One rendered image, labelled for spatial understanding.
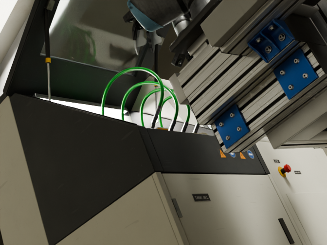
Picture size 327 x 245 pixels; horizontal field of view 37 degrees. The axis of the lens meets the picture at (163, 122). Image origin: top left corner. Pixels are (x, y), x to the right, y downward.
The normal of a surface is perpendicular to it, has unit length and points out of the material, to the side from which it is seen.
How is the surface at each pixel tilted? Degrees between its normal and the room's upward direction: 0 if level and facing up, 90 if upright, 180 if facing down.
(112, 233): 90
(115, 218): 90
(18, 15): 180
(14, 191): 90
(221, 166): 90
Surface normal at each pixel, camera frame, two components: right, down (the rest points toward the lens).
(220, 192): 0.67, -0.53
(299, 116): -0.75, -0.01
